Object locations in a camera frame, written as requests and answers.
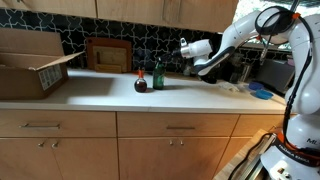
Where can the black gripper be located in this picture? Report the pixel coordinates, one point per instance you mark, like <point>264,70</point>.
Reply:
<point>173,55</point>

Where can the green olive oil bottle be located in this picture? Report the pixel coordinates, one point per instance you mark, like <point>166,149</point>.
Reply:
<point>158,75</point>

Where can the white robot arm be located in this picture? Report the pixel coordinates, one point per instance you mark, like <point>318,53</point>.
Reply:
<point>277,25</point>

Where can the small red-capped sauce bottle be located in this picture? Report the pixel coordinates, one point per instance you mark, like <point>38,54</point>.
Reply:
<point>140,84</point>

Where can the upper wooden cabinets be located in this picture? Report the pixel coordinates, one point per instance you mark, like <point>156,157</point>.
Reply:
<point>205,15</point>

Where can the wooden cabinets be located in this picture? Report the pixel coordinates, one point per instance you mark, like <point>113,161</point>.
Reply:
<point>205,15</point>
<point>84,145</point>

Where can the white crumpled cloth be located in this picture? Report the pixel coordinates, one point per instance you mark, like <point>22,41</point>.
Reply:
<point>228,86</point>

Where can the wooden cutting board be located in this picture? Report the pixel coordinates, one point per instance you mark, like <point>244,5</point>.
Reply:
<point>109,55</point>

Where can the purple bowl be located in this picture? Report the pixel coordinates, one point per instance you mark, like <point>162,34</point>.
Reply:
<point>255,86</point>

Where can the blue bowl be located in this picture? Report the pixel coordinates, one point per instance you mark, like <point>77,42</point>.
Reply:
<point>263,94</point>

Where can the window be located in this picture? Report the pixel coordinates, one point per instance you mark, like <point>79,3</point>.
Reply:
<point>305,7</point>

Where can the cardboard box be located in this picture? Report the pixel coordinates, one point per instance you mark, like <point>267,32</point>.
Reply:
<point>32,64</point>

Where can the lower wooden cabinets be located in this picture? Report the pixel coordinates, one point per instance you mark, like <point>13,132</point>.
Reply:
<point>84,145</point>

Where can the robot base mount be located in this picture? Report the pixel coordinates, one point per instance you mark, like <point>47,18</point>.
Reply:
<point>268,159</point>

